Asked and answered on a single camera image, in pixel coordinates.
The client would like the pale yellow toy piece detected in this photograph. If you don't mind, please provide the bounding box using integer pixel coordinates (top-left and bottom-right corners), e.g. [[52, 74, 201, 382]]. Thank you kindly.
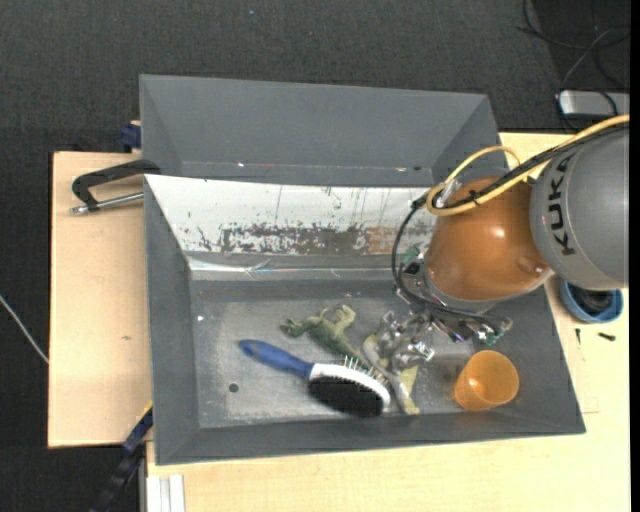
[[362, 333, 422, 416]]

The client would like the pale wood board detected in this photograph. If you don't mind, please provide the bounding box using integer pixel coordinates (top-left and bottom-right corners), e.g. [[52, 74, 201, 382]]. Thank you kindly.
[[47, 150, 154, 449]]

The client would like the grey metal bin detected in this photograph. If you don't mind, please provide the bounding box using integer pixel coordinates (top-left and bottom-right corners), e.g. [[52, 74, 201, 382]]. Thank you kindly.
[[138, 73, 587, 466]]

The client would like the orange plastic cup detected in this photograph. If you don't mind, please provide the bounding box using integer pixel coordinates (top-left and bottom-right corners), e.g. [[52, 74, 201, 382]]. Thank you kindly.
[[453, 349, 521, 413]]

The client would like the green toy dinosaur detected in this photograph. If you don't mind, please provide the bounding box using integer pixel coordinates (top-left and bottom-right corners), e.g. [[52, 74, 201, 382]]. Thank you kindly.
[[278, 303, 369, 359]]

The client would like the blue tape roll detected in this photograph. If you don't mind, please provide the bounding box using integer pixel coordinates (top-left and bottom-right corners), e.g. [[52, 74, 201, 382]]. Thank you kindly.
[[558, 278, 625, 324]]

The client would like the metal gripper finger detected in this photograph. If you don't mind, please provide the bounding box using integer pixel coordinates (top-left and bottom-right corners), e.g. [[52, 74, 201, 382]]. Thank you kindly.
[[375, 310, 409, 362], [392, 337, 436, 375]]

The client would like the blue and white hairbrush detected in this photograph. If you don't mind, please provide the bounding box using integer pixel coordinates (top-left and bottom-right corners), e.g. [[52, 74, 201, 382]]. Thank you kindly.
[[238, 338, 394, 419]]

